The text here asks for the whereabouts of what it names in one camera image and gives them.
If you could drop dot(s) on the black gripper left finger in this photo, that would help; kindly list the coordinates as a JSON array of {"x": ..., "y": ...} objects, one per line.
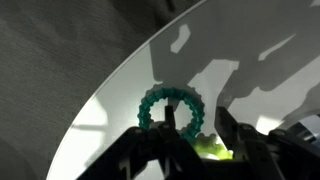
[{"x": 150, "y": 150}]

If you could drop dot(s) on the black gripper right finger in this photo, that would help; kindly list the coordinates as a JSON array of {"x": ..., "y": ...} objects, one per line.
[{"x": 266, "y": 156}]

